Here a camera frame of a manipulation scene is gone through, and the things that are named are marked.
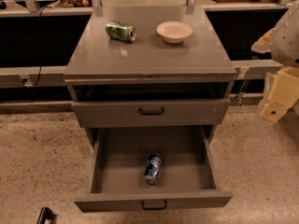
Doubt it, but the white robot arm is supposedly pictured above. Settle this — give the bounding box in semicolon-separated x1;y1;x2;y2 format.
251;1;299;123

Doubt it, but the grey drawer cabinet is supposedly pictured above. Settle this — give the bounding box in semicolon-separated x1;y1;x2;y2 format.
64;7;236;142

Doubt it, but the green soda can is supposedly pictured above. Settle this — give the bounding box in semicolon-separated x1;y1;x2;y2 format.
106;21;136;42

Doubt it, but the black power cable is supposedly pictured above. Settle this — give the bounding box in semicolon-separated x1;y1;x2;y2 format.
31;5;54;87

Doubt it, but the white ceramic bowl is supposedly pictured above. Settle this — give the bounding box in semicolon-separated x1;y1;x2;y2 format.
157;21;192;44

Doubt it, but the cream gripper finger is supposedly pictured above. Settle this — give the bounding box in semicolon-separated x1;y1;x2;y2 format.
259;66;299;123

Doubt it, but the closed grey upper drawer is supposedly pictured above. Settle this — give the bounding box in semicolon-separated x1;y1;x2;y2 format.
72;99;230;128

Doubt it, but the blue pepsi can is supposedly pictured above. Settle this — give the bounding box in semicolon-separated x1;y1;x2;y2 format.
143;153;162;185

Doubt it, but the open grey middle drawer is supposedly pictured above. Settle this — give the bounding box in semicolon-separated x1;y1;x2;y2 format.
75;126;233;212

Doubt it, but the black object on floor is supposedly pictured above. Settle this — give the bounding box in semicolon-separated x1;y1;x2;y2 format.
36;207;54;224

